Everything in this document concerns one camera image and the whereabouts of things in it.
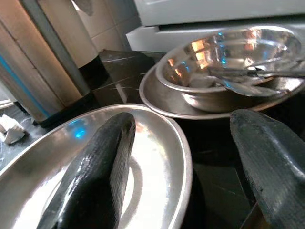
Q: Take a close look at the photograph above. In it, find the steel plate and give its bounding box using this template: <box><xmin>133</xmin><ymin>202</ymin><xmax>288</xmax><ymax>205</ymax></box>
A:
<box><xmin>0</xmin><ymin>103</ymin><xmax>193</xmax><ymax>229</ymax></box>
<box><xmin>139</xmin><ymin>64</ymin><xmax>305</xmax><ymax>120</ymax></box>

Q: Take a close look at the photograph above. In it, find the tall steel water purifier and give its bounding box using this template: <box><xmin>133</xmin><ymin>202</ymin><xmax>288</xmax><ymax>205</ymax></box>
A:
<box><xmin>0</xmin><ymin>0</ymin><xmax>101</xmax><ymax>128</ymax></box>

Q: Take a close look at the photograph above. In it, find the small white box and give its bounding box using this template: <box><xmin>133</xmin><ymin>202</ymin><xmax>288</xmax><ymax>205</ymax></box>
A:
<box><xmin>0</xmin><ymin>114</ymin><xmax>26</xmax><ymax>145</ymax></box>

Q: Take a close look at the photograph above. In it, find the steel bowl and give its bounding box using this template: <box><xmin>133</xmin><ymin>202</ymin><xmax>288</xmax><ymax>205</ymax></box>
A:
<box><xmin>156</xmin><ymin>26</ymin><xmax>303</xmax><ymax>113</ymax></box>

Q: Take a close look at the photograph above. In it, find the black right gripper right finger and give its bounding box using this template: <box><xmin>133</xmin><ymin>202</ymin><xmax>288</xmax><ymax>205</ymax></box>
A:
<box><xmin>229</xmin><ymin>109</ymin><xmax>305</xmax><ymax>229</ymax></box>

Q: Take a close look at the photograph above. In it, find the steel spoon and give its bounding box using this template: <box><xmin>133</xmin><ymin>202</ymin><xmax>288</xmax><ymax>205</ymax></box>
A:
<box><xmin>206</xmin><ymin>58</ymin><xmax>305</xmax><ymax>78</ymax></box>
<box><xmin>207</xmin><ymin>78</ymin><xmax>291</xmax><ymax>97</ymax></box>

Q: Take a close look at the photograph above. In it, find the white washing machine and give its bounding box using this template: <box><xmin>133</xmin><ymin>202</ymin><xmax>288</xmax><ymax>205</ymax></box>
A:
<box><xmin>125</xmin><ymin>0</ymin><xmax>305</xmax><ymax>52</ymax></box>

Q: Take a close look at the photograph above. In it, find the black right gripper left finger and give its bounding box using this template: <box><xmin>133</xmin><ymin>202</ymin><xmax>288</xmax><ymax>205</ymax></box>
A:
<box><xmin>35</xmin><ymin>112</ymin><xmax>136</xmax><ymax>229</ymax></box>

